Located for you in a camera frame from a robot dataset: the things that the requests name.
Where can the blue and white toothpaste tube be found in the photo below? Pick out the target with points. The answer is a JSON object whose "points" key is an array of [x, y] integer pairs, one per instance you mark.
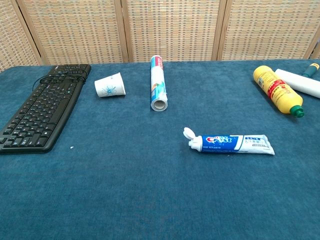
{"points": [[225, 144]]}

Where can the yellow bottle green cap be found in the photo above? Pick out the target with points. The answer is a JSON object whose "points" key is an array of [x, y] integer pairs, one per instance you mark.
{"points": [[277, 92]]}

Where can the white printed roll tube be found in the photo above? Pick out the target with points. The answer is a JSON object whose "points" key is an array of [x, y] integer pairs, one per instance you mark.
{"points": [[157, 80]]}

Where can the white paper cup blue print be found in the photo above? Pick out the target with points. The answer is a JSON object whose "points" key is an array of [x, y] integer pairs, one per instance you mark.
{"points": [[110, 85]]}

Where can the blue table cloth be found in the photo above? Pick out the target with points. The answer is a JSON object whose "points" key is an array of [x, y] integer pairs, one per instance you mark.
{"points": [[125, 187]]}

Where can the black computer keyboard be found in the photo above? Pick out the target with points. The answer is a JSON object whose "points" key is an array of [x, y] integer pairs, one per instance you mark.
{"points": [[37, 112]]}

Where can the woven wooden folding screen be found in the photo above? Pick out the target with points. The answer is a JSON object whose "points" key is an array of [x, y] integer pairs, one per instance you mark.
{"points": [[75, 30]]}

